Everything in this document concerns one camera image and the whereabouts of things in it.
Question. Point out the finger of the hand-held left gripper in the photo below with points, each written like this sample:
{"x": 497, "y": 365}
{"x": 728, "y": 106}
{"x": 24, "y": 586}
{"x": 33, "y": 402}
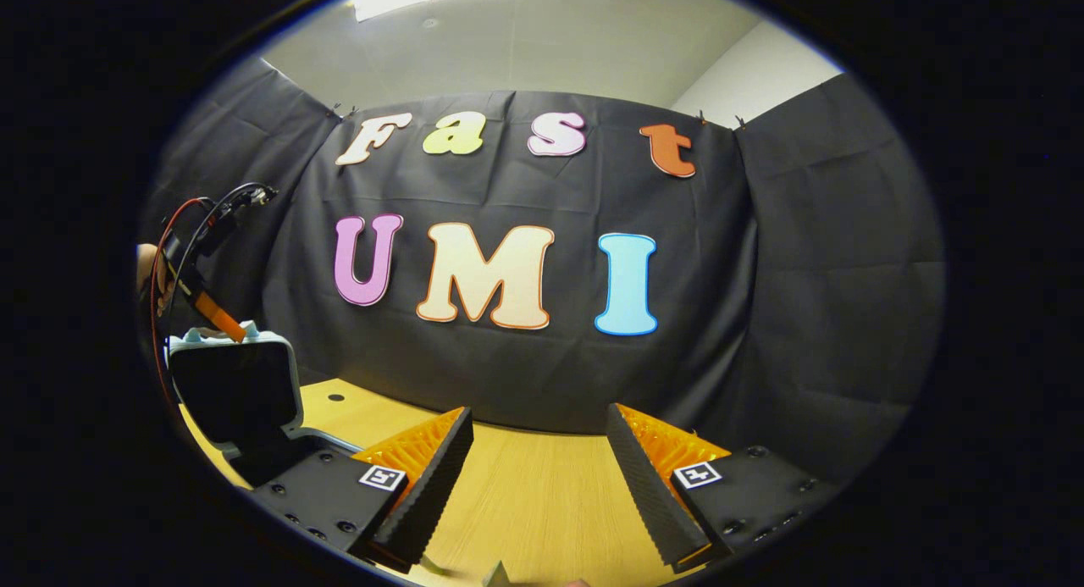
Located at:
{"x": 220, "y": 318}

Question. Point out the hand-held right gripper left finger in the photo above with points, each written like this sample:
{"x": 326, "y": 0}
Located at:
{"x": 432, "y": 494}

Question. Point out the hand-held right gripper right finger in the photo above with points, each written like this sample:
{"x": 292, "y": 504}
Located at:
{"x": 652, "y": 494}

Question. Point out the light blue suitcase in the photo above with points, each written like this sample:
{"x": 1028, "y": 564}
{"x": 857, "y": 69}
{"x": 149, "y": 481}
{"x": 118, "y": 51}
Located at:
{"x": 229, "y": 384}

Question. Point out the black backdrop cloth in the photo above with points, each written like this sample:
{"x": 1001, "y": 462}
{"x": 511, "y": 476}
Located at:
{"x": 804, "y": 274}

